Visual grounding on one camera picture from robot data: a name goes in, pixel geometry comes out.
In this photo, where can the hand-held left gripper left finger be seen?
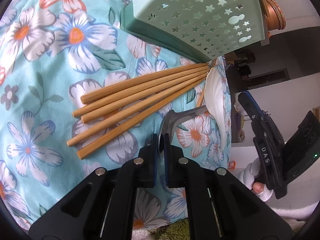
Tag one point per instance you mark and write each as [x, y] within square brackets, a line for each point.
[146, 165]

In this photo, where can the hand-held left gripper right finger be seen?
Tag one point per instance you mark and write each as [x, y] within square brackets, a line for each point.
[175, 167]

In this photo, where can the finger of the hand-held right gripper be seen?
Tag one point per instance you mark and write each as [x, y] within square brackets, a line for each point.
[250, 110]

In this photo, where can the white shell-shaped spoon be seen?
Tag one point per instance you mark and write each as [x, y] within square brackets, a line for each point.
[217, 97]

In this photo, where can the metal spoon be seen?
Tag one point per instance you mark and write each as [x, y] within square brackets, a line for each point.
[172, 120]

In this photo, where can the bundle of bamboo chopsticks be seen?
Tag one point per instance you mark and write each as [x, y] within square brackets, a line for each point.
[140, 83]

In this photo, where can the green perforated utensil holder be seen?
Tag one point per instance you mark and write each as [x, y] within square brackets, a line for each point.
[200, 17]

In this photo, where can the person's right hand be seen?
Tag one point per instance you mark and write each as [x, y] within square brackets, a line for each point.
[257, 187]

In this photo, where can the woven basket tray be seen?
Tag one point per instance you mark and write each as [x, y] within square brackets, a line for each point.
[280, 16]

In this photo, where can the copper basin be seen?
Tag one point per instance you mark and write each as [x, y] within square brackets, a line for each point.
[271, 11]

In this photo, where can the floral blue blanket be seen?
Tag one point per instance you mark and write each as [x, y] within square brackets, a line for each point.
[50, 80]

